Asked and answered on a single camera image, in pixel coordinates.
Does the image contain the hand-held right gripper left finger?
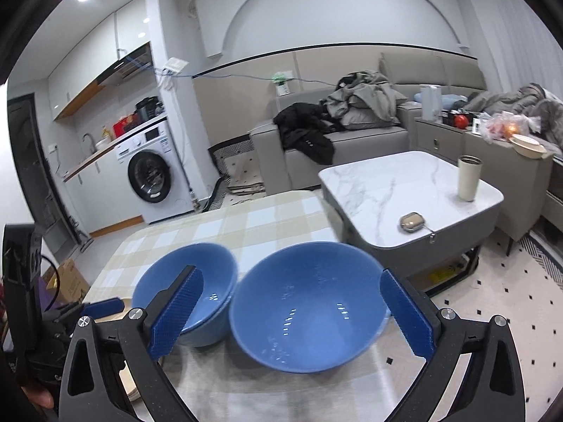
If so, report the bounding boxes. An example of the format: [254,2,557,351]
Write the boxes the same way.
[57,266,204,422]

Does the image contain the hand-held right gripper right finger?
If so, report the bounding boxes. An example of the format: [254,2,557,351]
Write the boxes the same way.
[379,269,527,422]

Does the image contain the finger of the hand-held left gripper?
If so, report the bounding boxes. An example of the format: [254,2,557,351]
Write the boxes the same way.
[42,298,126,340]

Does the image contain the blue bowl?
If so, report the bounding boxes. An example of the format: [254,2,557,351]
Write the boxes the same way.
[131,242,239,347]
[229,241,390,375]

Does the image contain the cream plate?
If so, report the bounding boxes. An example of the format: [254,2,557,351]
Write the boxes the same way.
[117,351,147,405]

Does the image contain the person's left hand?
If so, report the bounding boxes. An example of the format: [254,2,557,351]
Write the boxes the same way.
[21,379,56,410]

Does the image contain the cardboard box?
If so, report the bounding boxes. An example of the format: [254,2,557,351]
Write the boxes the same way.
[46,258,91,309]

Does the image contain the white diamond pattern rug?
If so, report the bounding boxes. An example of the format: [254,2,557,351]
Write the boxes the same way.
[343,228,563,422]

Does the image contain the beige earbuds case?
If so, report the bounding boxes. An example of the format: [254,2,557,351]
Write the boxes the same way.
[398,212,437,235]

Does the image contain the white kitchen counter cabinets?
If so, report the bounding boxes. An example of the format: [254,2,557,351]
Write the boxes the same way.
[62,140,146,237]

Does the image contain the marble coffee table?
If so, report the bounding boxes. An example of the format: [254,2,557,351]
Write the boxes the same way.
[317,150,505,300]

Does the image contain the white washing machine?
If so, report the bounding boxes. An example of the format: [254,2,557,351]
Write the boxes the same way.
[115,116,197,226]

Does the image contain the beige tumbler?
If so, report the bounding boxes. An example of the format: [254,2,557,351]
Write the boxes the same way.
[457,154,484,202]

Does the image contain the folded patterned mat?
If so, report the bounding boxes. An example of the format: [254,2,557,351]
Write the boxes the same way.
[208,142,267,199]

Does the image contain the grey side cabinet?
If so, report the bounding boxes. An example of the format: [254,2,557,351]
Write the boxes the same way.
[413,116,556,243]

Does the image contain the grey sofa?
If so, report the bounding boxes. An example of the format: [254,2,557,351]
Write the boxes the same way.
[248,50,487,195]

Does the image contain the red box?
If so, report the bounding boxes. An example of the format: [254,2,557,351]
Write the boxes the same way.
[113,113,140,138]

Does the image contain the black pressure cooker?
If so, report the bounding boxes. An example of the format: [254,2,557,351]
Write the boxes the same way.
[135,96,162,122]

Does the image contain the black jacket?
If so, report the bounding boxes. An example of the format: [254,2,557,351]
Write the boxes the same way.
[273,102,336,164]

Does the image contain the cream takeaway bowl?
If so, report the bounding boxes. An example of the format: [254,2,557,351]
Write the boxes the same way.
[509,135,549,159]

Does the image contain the clear plastic bag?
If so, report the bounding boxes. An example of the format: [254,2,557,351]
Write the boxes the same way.
[481,111,545,144]

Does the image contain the grey clothes pile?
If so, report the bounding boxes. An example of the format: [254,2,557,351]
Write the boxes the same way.
[322,70,411,131]

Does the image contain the black range hood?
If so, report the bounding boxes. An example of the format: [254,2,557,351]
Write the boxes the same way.
[96,43,153,87]

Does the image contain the grey blanket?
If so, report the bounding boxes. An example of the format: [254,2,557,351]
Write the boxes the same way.
[465,83,563,142]

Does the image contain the green white power strip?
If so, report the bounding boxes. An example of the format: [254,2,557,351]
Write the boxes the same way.
[271,71,294,96]

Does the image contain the white wall junction box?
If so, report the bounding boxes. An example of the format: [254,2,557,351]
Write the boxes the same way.
[159,57,188,89]

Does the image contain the white wall cabinets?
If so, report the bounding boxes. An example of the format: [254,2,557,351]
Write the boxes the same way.
[48,0,153,120]

